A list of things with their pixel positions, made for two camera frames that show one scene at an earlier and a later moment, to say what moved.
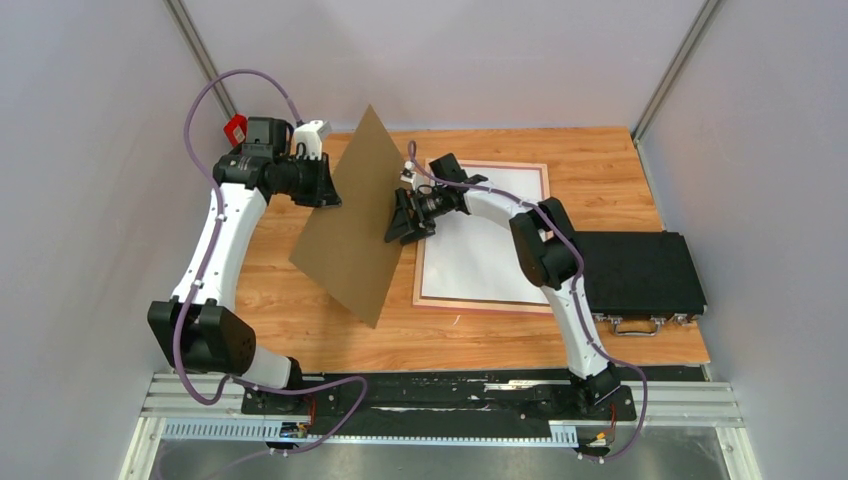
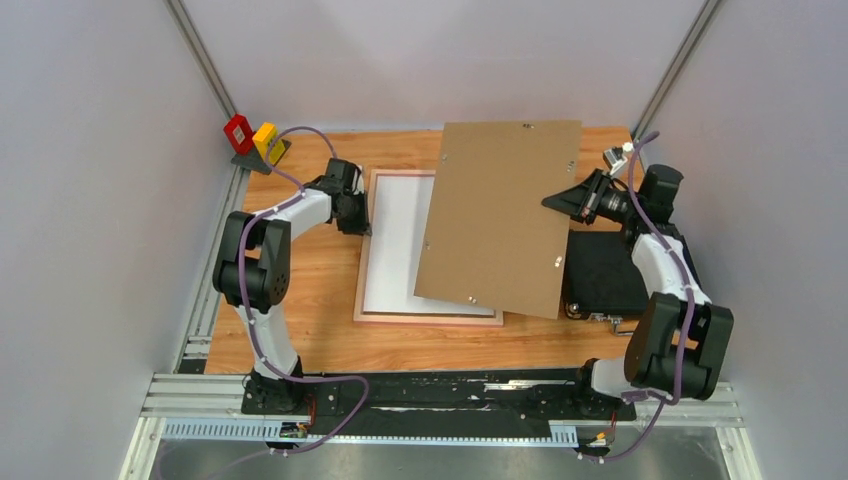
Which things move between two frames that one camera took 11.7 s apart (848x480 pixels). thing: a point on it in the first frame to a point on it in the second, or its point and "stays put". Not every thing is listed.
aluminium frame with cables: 438,404 stays put
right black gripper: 401,225 to 580,201
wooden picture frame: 469,303 to 390,255
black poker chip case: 640,275 stays put
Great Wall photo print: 478,257 to 400,211
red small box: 236,129 stays put
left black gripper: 324,193 to 362,226
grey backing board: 346,249 to 487,238
